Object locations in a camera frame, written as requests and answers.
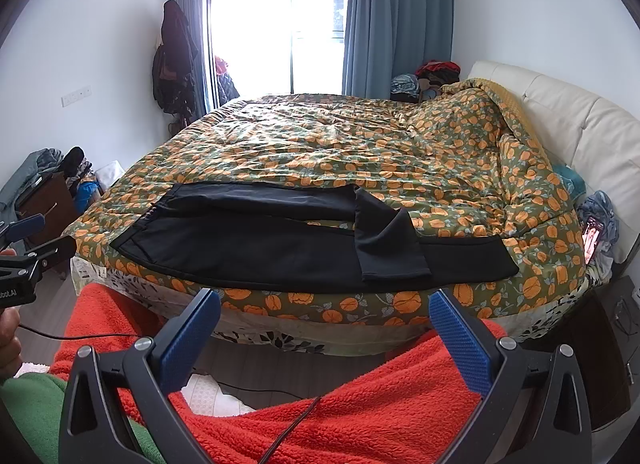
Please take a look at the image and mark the black pants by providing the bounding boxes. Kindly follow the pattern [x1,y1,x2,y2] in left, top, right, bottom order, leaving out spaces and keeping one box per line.
[111,181,518,293]

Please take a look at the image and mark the person's left hand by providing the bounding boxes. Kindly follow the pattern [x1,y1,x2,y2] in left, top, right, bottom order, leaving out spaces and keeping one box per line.
[0,307,23,380]

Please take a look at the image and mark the white slipper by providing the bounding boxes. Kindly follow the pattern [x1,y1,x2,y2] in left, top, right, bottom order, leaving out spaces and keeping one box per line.
[181,374,254,418]

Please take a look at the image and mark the brown wooden nightstand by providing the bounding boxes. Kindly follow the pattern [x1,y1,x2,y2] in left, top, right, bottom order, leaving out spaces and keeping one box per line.
[15,172,79,247]

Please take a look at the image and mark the grey clothes pile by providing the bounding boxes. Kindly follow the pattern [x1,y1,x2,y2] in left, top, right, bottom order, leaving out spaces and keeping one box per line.
[0,148,63,223]

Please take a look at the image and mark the blue bag on floor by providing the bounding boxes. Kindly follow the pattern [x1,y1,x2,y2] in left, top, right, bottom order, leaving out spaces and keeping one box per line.
[74,181,101,215]

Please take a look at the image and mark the red fleece robe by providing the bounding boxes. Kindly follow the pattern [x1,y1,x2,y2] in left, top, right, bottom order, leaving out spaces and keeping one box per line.
[65,284,480,463]

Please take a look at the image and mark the green fleece sleeve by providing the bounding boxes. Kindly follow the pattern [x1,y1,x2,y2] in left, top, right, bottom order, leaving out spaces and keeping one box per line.
[1,373,165,463]

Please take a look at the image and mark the smartphone with red screen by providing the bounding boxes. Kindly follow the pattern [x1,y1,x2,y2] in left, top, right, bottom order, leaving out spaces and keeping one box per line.
[582,216,604,264]

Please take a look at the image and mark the pumpkin print green quilt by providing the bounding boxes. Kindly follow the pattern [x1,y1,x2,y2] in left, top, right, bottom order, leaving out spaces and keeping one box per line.
[67,79,587,318]

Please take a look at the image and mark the blue grey crumpled garment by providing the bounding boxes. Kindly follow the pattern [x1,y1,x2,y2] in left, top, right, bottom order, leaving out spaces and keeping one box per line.
[577,190,620,257]

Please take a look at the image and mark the teal pillow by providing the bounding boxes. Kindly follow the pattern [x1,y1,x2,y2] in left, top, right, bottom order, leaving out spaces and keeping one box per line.
[552,164,586,201]

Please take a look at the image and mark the dark clothes on rack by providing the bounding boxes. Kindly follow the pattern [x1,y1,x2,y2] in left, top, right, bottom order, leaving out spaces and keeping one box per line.
[152,0,195,121]

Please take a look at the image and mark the cream leather headboard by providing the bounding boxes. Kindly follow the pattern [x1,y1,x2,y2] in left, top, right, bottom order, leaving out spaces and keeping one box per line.
[469,60,640,264]

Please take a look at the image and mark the red black clothes pile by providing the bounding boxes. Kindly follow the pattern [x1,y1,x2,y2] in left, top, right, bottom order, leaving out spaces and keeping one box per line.
[414,60,461,86]

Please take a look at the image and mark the blue left curtain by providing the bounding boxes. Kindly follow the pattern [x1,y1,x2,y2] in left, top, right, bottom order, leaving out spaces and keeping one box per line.
[176,0,210,119]

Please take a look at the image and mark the blue curtain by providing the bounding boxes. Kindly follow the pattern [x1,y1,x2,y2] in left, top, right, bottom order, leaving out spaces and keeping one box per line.
[342,0,454,99]
[176,0,210,119]

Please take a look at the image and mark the glass balcony door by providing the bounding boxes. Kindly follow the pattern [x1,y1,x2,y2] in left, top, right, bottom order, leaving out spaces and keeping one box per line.
[207,0,348,105]

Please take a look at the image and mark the blue right curtain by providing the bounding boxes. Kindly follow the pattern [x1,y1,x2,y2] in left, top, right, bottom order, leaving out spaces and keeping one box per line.
[342,0,454,99]

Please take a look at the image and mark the black cable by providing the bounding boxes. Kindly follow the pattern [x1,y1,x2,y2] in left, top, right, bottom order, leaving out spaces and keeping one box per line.
[18,324,324,464]

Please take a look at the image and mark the white wall socket strip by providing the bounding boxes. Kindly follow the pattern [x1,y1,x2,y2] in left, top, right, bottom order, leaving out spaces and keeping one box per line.
[61,86,92,107]

